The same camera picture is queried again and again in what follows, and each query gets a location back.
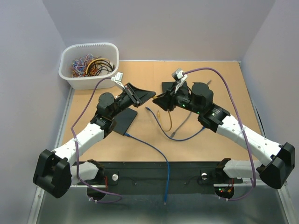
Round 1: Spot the short blue ethernet cable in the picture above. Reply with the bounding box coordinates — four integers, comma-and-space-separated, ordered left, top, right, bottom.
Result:
145, 106, 206, 141

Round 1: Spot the aluminium frame rail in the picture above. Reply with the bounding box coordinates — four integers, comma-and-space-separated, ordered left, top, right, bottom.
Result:
33, 100, 298, 224

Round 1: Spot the black network switch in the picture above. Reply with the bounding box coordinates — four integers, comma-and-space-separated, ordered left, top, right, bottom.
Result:
113, 108, 137, 135
159, 82, 189, 96

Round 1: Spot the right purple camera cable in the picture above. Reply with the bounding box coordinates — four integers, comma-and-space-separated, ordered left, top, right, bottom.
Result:
183, 67, 257, 202

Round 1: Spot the bundle of coloured wires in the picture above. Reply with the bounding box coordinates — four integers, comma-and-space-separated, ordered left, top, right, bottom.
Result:
70, 53, 115, 78

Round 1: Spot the white plastic bin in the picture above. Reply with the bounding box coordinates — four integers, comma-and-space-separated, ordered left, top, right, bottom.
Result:
58, 42, 119, 90

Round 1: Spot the grey ethernet cable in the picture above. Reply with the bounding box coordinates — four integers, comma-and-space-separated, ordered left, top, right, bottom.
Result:
170, 79, 213, 137

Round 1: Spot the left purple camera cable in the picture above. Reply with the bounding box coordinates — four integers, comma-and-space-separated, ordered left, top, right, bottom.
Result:
71, 78, 122, 204

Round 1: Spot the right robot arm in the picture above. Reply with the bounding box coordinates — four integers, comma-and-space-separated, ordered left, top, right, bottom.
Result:
153, 83, 295, 189

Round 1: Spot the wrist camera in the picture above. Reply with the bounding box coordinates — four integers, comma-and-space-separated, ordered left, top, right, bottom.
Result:
111, 72, 124, 90
172, 68, 188, 92

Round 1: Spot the purple camera cable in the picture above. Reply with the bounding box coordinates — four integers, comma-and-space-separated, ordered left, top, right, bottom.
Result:
71, 78, 122, 204
183, 67, 257, 202

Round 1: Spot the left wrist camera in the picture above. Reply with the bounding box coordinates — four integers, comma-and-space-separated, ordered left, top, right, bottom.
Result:
111, 72, 124, 90

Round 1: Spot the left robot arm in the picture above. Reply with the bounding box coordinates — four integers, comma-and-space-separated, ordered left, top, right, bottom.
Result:
33, 83, 156, 198

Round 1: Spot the yellow ethernet cable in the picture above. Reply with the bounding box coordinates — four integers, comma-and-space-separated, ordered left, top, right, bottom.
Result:
151, 94, 173, 132

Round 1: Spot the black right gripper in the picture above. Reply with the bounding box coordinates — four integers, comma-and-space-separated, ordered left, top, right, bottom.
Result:
151, 81, 202, 115

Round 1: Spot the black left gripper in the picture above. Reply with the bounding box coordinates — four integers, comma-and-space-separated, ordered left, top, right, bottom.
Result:
110, 83, 156, 119

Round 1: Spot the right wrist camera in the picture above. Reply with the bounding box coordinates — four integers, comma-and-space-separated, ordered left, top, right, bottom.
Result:
172, 68, 188, 92

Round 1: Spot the long blue ethernet cable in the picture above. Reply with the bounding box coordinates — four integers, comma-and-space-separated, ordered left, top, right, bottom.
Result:
123, 132, 171, 206

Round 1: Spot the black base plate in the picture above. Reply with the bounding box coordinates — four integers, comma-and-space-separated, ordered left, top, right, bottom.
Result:
87, 161, 242, 198

